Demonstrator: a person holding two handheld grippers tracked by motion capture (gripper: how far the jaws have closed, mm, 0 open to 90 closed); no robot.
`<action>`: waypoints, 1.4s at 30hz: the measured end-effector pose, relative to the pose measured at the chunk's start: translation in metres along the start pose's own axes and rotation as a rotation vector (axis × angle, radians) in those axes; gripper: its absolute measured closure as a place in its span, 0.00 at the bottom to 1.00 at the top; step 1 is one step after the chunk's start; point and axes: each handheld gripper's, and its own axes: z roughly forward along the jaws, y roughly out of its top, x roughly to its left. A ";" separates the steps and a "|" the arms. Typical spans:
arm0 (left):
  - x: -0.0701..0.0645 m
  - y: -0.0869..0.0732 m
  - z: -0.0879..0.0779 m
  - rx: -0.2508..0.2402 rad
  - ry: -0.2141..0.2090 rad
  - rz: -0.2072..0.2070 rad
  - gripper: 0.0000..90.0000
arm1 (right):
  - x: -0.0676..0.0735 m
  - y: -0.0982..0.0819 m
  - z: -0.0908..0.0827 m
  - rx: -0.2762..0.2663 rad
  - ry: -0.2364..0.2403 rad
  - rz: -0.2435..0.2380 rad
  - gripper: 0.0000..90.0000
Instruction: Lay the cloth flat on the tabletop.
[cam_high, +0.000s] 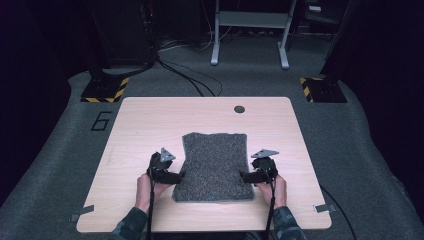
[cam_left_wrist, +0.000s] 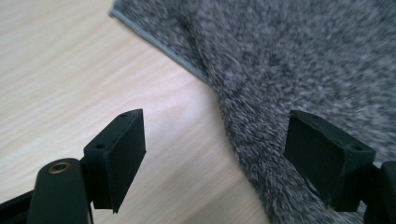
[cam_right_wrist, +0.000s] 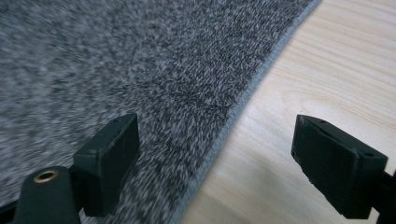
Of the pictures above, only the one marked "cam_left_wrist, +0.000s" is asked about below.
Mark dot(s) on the grey fluffy towel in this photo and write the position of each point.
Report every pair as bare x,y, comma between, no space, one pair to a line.
295,62

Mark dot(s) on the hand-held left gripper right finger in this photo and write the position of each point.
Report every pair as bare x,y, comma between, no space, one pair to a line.
327,165

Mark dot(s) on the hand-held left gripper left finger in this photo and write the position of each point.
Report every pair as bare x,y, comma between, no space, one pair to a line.
116,161

